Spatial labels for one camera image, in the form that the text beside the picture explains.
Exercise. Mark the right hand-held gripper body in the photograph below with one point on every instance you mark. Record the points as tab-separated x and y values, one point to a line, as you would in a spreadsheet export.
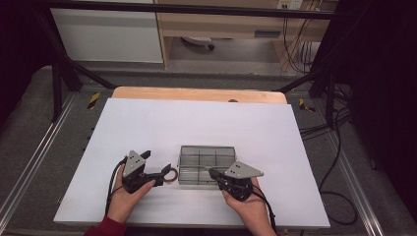
242	170

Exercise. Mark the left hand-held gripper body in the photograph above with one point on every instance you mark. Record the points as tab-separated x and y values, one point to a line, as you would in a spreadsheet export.
133	162

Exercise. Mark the clear plastic compartment box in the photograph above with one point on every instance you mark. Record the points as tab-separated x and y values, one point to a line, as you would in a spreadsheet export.
196	157

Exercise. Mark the person's left hand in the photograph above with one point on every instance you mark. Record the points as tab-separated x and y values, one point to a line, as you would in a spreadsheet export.
123	203

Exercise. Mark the person's right hand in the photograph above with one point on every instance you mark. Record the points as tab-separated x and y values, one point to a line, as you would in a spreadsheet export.
252	213

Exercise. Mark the yellow black tape marker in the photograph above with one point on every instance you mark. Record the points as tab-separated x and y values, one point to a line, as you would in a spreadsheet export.
93	101
305	105

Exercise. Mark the wooden table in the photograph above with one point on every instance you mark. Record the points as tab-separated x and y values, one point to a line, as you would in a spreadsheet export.
196	95

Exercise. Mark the black metal stand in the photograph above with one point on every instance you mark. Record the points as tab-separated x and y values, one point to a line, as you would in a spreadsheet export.
329	98
57	91

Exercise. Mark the white chair base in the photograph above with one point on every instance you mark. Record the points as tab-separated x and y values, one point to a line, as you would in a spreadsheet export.
196	41

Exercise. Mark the white cabinet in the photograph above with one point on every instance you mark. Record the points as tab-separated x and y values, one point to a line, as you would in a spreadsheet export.
105	36

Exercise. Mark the light wooden desk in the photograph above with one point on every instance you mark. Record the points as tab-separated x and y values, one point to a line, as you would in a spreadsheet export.
213	28

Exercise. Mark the black curtain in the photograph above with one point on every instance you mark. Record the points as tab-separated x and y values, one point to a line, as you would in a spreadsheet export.
19	49
383	82

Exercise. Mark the white power socket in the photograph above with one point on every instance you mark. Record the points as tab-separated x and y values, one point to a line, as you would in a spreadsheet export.
290	4

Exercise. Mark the aluminium floor rail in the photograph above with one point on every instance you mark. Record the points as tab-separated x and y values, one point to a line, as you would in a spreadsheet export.
355	183
39	147

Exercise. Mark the black horizontal frame bar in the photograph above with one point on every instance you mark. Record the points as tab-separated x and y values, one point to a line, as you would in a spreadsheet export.
196	9

